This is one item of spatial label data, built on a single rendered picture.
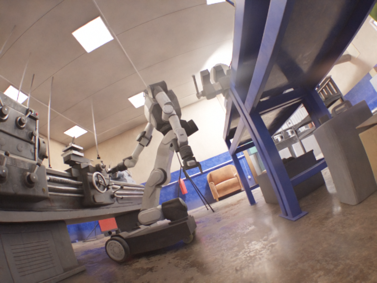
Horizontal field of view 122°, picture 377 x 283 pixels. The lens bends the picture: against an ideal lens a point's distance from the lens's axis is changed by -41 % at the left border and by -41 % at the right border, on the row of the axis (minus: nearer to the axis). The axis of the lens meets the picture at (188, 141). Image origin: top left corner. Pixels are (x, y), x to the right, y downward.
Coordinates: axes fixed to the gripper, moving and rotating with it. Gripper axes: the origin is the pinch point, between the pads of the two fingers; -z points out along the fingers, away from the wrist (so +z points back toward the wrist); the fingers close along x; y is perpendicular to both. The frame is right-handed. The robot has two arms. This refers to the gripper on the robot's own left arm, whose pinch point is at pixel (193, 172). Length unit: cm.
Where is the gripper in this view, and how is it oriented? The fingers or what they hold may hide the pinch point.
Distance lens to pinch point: 116.2
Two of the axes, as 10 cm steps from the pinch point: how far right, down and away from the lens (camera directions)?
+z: -3.3, -8.6, 3.9
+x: -9.3, 2.2, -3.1
